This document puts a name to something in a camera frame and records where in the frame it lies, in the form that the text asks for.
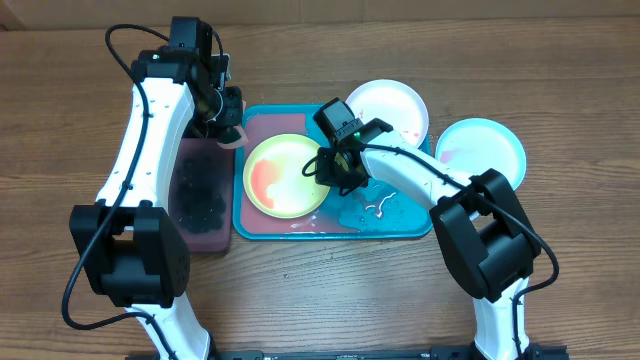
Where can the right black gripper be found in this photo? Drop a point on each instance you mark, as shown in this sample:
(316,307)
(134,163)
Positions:
(329,173)

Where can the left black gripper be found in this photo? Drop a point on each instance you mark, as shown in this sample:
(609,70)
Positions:
(236,116)

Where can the green and orange sponge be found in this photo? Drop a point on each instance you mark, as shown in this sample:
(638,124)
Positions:
(232,137)

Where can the yellow-green plate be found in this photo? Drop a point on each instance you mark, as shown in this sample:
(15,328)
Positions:
(273,179)

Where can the white plate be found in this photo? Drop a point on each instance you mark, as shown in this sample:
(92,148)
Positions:
(395,103)

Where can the light blue plate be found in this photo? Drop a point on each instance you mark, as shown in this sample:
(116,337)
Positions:
(474,145)

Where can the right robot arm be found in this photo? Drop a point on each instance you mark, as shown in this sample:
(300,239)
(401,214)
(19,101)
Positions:
(468,188)

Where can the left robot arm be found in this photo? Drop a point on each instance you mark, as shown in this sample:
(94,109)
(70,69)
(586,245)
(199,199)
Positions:
(129,248)

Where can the teal plastic tray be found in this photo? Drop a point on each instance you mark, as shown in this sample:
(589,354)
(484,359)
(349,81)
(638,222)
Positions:
(377,211)

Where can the black plastic tray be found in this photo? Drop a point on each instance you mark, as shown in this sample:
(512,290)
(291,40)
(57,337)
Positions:
(200,196)

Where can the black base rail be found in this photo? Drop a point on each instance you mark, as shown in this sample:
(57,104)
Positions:
(460,352)

